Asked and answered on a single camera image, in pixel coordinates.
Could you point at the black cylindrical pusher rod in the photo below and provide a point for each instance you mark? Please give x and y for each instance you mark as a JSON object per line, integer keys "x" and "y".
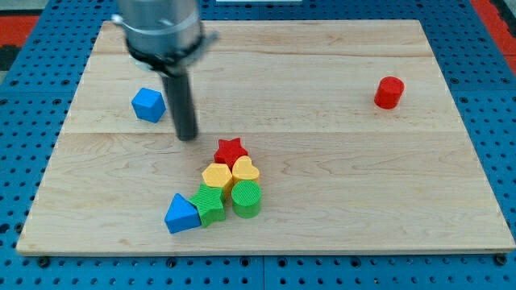
{"x": 181, "y": 105}

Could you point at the blue cube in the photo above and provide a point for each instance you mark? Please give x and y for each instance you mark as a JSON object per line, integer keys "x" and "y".
{"x": 148, "y": 105}

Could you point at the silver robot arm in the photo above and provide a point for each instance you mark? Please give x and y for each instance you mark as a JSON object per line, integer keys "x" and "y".
{"x": 166, "y": 37}

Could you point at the red star block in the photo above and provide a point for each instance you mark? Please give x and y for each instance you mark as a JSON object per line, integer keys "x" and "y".
{"x": 229, "y": 151}

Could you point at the yellow hexagon block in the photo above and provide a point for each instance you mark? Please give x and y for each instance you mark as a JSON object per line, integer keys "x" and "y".
{"x": 219, "y": 176}

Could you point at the yellow heart block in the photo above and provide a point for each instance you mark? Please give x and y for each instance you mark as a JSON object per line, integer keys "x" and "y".
{"x": 244, "y": 169}

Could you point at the green star block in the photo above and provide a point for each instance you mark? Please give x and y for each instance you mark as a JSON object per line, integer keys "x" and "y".
{"x": 209, "y": 203}

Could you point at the blue triangle block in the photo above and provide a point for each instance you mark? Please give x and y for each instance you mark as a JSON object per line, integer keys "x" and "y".
{"x": 181, "y": 215}

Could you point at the green cylinder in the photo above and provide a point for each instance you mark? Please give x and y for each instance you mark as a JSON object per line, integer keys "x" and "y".
{"x": 246, "y": 199}

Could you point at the wooden board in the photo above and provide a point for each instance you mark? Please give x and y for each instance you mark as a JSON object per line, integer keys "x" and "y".
{"x": 339, "y": 174}

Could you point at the red cylinder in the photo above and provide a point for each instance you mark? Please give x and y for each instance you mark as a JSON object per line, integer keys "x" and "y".
{"x": 389, "y": 92}

